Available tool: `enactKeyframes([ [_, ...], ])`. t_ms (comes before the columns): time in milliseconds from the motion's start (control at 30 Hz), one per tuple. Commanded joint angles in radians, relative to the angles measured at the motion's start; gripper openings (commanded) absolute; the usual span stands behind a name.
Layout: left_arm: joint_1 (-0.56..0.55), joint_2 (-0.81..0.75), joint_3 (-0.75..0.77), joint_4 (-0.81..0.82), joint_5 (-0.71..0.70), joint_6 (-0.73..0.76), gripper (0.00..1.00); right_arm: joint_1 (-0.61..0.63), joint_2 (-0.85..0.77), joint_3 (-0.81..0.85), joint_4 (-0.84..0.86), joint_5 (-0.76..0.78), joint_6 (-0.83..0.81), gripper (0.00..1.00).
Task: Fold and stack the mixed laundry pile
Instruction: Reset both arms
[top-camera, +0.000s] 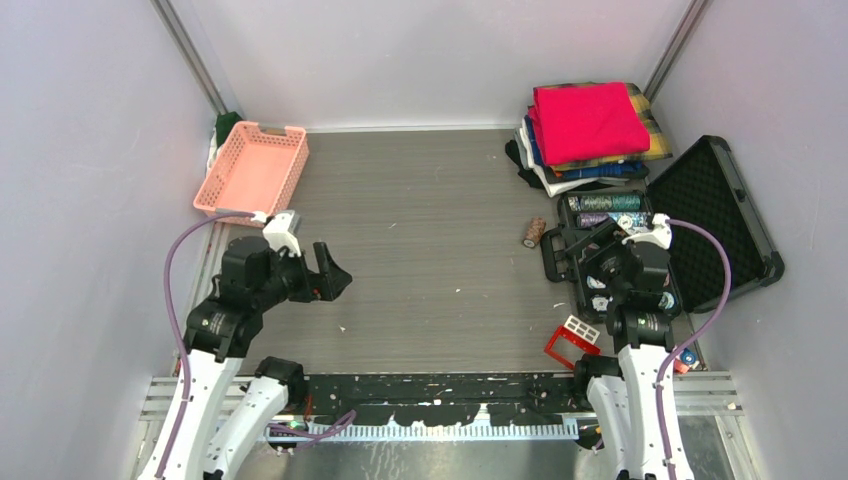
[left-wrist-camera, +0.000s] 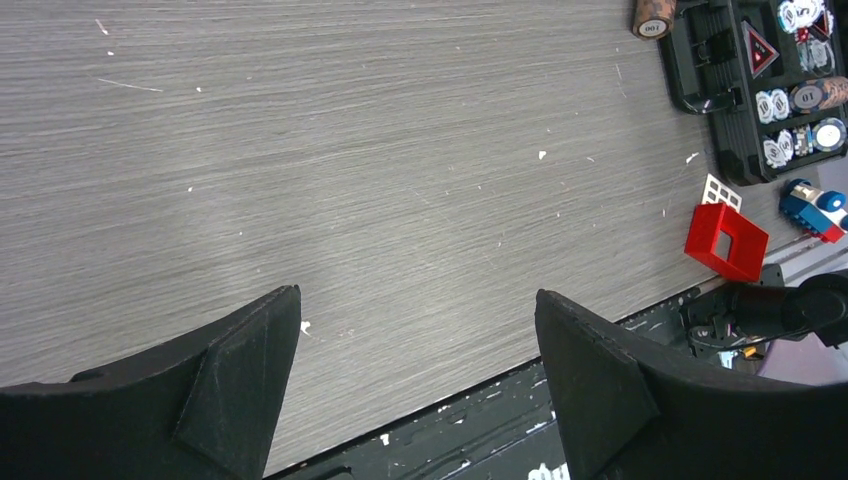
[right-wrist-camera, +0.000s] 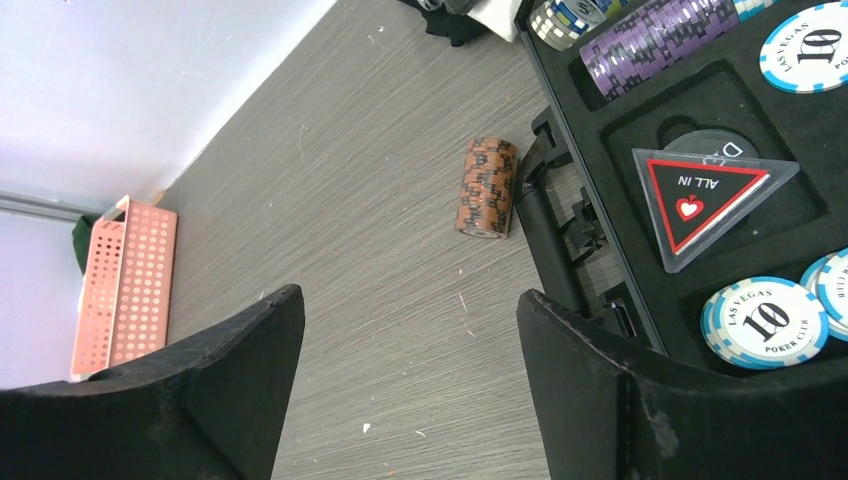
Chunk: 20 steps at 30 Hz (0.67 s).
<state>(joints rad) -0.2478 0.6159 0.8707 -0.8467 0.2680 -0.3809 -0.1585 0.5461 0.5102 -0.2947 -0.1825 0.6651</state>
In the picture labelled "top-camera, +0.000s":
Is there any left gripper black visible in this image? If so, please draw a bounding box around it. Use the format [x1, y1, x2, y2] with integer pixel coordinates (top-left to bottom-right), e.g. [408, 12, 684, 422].
[255, 240, 351, 309]

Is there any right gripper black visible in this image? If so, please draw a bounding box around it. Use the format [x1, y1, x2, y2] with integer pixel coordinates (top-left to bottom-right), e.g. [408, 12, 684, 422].
[562, 216, 633, 299]

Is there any red garment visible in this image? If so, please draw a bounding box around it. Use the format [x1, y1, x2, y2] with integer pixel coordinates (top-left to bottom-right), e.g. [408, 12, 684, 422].
[530, 82, 651, 166]

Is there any yellow plaid flannel shirt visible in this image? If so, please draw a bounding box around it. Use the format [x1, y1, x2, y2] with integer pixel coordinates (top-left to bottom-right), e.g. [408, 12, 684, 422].
[527, 82, 671, 172]

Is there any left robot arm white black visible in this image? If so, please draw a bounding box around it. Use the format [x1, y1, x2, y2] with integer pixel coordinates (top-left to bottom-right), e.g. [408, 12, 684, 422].
[140, 236, 352, 479]

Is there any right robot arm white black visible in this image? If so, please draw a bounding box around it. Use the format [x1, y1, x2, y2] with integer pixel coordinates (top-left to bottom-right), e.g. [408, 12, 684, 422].
[570, 214, 694, 479]

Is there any pink plastic laundry basket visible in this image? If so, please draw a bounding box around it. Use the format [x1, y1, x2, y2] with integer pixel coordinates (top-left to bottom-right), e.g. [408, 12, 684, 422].
[193, 121, 309, 216]

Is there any brown poker chip roll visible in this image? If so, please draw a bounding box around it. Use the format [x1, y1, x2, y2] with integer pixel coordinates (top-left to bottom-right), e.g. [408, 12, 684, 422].
[522, 217, 547, 249]

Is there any white folded garment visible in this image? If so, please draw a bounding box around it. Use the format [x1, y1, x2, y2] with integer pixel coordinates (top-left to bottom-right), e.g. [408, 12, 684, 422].
[514, 127, 628, 198]

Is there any blue plaid folded shirt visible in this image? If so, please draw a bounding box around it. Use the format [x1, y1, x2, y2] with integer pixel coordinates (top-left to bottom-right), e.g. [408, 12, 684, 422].
[522, 115, 647, 182]

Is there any black foam-lined carrying case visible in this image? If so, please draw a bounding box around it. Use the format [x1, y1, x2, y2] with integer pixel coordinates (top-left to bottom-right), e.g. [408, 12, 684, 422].
[540, 135, 786, 323]

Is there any blue toy figure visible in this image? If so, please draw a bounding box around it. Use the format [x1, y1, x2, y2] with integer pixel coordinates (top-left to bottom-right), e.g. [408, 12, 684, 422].
[673, 348, 700, 375]

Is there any green and white cloth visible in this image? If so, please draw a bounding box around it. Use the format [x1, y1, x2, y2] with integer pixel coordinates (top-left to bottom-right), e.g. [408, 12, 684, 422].
[208, 111, 243, 160]

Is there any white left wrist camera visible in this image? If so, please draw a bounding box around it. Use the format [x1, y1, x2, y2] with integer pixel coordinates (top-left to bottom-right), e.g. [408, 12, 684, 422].
[252, 210, 302, 257]

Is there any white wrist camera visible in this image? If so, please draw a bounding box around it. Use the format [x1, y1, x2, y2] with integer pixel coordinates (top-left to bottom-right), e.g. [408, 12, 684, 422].
[252, 210, 302, 257]
[619, 213, 674, 250]

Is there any red plastic frame block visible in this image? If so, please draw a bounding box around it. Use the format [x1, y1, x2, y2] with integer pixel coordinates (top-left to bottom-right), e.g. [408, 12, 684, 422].
[543, 315, 601, 371]

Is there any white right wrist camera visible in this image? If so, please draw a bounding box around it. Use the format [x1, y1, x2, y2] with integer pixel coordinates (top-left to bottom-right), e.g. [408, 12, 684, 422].
[619, 213, 674, 250]

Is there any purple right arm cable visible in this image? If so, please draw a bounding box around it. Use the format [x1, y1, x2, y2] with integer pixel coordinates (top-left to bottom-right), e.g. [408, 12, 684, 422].
[652, 218, 734, 480]

